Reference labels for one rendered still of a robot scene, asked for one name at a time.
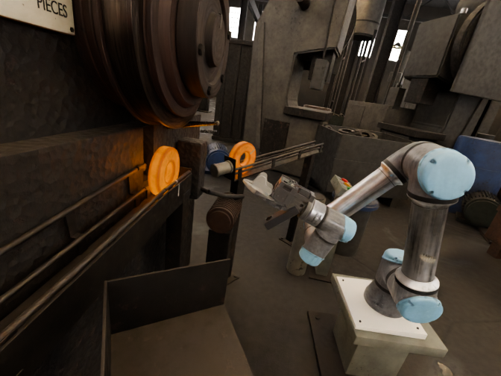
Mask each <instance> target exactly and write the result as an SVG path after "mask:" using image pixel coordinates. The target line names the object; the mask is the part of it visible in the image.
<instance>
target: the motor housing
mask: <svg viewBox="0 0 501 376"><path fill-rule="evenodd" d="M241 208H242V200H241V199H239V200H236V201H234V198H222V197H218V198H217V199H216V201H215V203H214V204H213V205H212V206H211V208H210V209H209V211H208V213H207V224H208V226H209V234H208V241H207V255H206V263H207V262H212V261H216V260H223V259H228V258H229V256H230V246H231V241H232V235H233V226H234V225H235V223H236V220H237V218H238V216H239V213H240V211H241Z"/></svg>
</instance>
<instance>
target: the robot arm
mask: <svg viewBox="0 0 501 376"><path fill-rule="evenodd" d="M475 175H476V173H475V169H474V166H473V164H472V163H471V161H470V160H469V159H468V158H467V157H465V156H464V155H463V154H461V153H460V152H458V151H456V150H454V149H451V148H445V147H443V146H441V145H438V144H436V143H433V142H429V141H420V142H414V143H411V144H409V145H407V146H405V147H403V148H401V149H400V150H398V151H396V152H395V153H393V154H392V155H391V156H389V157H388V158H386V159H385V160H384V161H382V162H381V166H380V167H379V168H378V169H377V170H375V171H374V172H372V173H371V174H370V175H369V176H367V177H366V178H364V179H363V180H361V181H360V182H358V184H356V185H355V186H353V187H352V188H350V189H349V190H348V191H346V192H345V193H344V194H342V195H340V196H339V197H338V198H337V199H335V200H334V201H332V202H331V203H330V204H328V205H325V204H323V203H321V202H319V201H317V200H315V194H314V192H312V191H310V190H308V189H306V188H304V187H302V186H301V185H299V184H297V181H294V180H292V179H291V178H288V177H287V176H285V175H282V176H281V178H280V179H279V180H278V182H277V183H276V185H275V188H274V189H273V186H272V184H270V183H269V182H267V174H266V173H264V172H261V173H260V174H259V175H258V176H257V177H256V178H255V179H254V180H253V181H251V180H248V179H244V180H243V183H244V184H245V186H246V187H247V188H248V189H249V190H250V191H251V192H252V193H253V194H254V195H255V196H257V197H258V198H260V199H261V200H262V201H264V202H265V203H267V204H270V205H271V206H273V207H275V208H277V209H279V211H277V212H276V213H274V214H272V215H270V216H269V217H267V218H265V223H264V226H265V227H266V229H267V230H270V229H272V228H273V227H275V226H277V225H279V224H281V223H282V222H284V221H286V220H288V219H290V218H291V217H293V216H296V215H297V217H298V218H299V219H302V220H303V221H304V223H303V228H304V239H305V243H304V245H302V248H301V249H300V251H299V255H300V257H301V259H302V260H303V261H304V262H305V263H307V264H309V265H310V266H318V265H319V264H320V262H321V261H322V260H324V258H325V257H326V256H327V254H328V253H329V252H330V250H331V249H332V248H333V246H334V245H335V244H336V243H337V242H338V241H340V242H348V241H350V240H352V238H353V237H354V235H355V233H356V223H355V222H354V221H353V220H352V219H351V218H349V217H350V216H352V215H353V214H354V213H356V212H357V211H359V210H361V209H362V208H363V207H365V206H366V205H367V204H369V203H371V202H372V201H373V200H375V199H376V198H378V197H380V196H381V195H382V194H384V193H385V192H387V191H389V190H390V189H391V188H393V187H395V186H396V185H404V184H405V183H406V182H409V183H408V188H407V196H408V197H409V198H410V199H411V200H412V205H411V210H410V216H409V225H408V230H407V235H406V244H405V249H404V250H400V249H397V248H389V249H387V250H385V252H384V254H383V255H382V259H381V262H380V264H379V268H378V270H377V272H376V276H375V278H374V279H373V280H372V281H371V283H370V284H369V285H367V287H366V288H365V291H364V298H365V301H366V302H367V304H368V305H369V306H370V307H371V308H372V309H373V310H375V311H376V312H378V313H379V314H381V315H384V316H387V317H389V318H394V319H397V318H401V317H403V318H404V319H406V320H408V321H410V322H414V323H427V322H431V321H435V320H436V319H438V318H439V317H440V316H441V314H442V313H443V307H442V305H441V302H440V301H439V300H438V297H437V295H438V289H439V280H438V279H437V278H436V276H435V272H436V268H437V264H438V258H439V254H440V250H441V243H442V240H443V236H444V230H445V226H446V222H447V216H448V212H449V208H450V206H451V205H453V204H456V203H457V202H458V201H459V197H461V196H463V195H464V193H465V192H466V191H469V189H470V188H471V187H472V186H473V182H474V180H475ZM287 178H288V179H287Z"/></svg>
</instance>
